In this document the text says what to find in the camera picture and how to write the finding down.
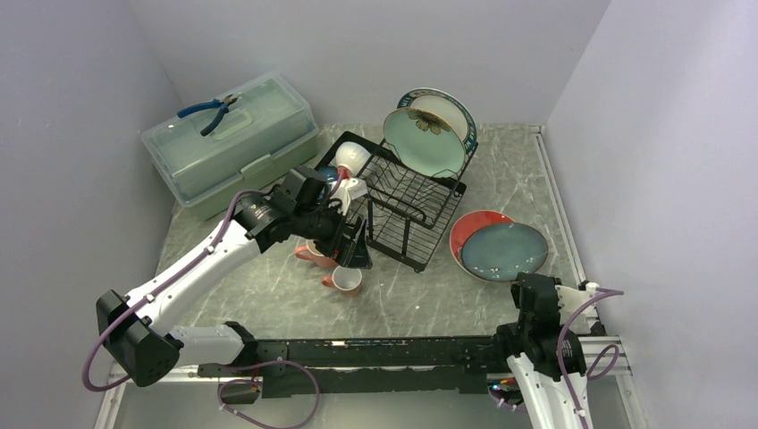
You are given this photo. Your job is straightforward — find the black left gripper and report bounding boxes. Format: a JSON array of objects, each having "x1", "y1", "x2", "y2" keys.
[{"x1": 293, "y1": 198, "x2": 372, "y2": 269}]

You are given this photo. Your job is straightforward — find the small pink mug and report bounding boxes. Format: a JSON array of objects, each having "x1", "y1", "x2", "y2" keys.
[{"x1": 321, "y1": 266, "x2": 363, "y2": 296}]

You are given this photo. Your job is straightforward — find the large pink mug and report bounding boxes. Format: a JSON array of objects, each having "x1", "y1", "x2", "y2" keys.
[{"x1": 293, "y1": 240, "x2": 337, "y2": 268}]

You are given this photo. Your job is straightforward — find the dark blue speckled plate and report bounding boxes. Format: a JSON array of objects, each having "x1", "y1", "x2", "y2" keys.
[{"x1": 459, "y1": 223, "x2": 549, "y2": 282}]

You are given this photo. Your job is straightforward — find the black wire dish rack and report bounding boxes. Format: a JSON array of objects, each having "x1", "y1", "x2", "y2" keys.
[{"x1": 316, "y1": 131, "x2": 467, "y2": 273}]

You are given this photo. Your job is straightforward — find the dark blue tan bowl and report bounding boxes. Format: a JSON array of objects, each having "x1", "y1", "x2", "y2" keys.
[{"x1": 317, "y1": 165, "x2": 339, "y2": 190}]

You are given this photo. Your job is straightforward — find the white ceramic bowl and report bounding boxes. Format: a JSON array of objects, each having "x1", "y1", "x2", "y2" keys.
[{"x1": 333, "y1": 141, "x2": 371, "y2": 177}]

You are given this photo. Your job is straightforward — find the mint green flower plate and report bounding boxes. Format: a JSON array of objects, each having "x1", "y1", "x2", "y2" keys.
[{"x1": 383, "y1": 107, "x2": 466, "y2": 178}]

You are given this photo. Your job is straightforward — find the green rimmed white plate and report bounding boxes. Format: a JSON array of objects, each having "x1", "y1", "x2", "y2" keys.
[{"x1": 397, "y1": 88, "x2": 477, "y2": 154}]

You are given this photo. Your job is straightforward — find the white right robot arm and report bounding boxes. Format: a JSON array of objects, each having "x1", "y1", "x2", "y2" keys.
[{"x1": 492, "y1": 273, "x2": 595, "y2": 428}]

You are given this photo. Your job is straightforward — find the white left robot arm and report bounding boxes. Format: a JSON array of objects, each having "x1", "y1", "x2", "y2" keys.
[{"x1": 96, "y1": 166, "x2": 372, "y2": 387}]

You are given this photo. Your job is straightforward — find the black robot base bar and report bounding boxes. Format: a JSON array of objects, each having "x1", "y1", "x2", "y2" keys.
[{"x1": 198, "y1": 335, "x2": 513, "y2": 399}]

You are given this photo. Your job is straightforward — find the clear plastic storage box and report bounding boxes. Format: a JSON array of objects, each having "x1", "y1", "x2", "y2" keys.
[{"x1": 141, "y1": 72, "x2": 319, "y2": 220}]

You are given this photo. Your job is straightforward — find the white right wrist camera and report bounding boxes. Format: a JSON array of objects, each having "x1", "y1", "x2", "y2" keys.
[{"x1": 555, "y1": 282, "x2": 599, "y2": 335}]

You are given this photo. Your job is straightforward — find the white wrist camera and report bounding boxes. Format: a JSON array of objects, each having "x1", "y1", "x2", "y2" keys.
[
  {"x1": 555, "y1": 282, "x2": 599, "y2": 335},
  {"x1": 330, "y1": 166, "x2": 368, "y2": 215}
]

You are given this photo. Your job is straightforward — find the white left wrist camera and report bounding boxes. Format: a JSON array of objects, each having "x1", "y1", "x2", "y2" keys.
[{"x1": 330, "y1": 166, "x2": 368, "y2": 215}]

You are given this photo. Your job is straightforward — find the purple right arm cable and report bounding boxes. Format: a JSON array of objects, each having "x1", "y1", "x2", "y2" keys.
[{"x1": 491, "y1": 287, "x2": 626, "y2": 429}]

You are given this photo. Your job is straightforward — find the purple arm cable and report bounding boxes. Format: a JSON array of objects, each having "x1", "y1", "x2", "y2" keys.
[
  {"x1": 80, "y1": 168, "x2": 350, "y2": 394},
  {"x1": 491, "y1": 287, "x2": 626, "y2": 429}
]

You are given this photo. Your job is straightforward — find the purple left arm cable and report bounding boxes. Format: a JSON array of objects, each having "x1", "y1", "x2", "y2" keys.
[{"x1": 80, "y1": 168, "x2": 350, "y2": 394}]

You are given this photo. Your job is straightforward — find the blue handled pliers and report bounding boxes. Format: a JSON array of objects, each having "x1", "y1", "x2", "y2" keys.
[{"x1": 177, "y1": 94, "x2": 241, "y2": 138}]

